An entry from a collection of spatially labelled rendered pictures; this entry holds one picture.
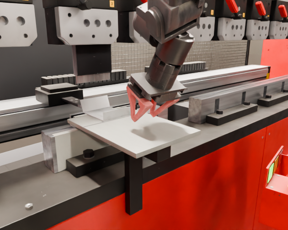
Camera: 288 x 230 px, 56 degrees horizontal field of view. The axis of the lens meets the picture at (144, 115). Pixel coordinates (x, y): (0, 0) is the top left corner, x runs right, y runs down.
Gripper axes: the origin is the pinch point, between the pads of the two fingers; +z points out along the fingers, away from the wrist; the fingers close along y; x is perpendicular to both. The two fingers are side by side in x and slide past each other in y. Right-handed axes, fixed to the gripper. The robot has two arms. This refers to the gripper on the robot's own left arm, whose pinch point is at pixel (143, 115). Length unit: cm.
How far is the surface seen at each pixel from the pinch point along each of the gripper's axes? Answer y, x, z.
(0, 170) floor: -10, -135, 192
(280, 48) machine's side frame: -213, -58, 24
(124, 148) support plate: 10.1, 7.1, -0.3
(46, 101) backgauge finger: 6.6, -31.9, 21.1
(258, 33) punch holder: -74, -21, -9
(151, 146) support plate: 6.0, 9.2, -1.8
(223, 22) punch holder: -49, -23, -12
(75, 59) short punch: 6.4, -21.1, -0.9
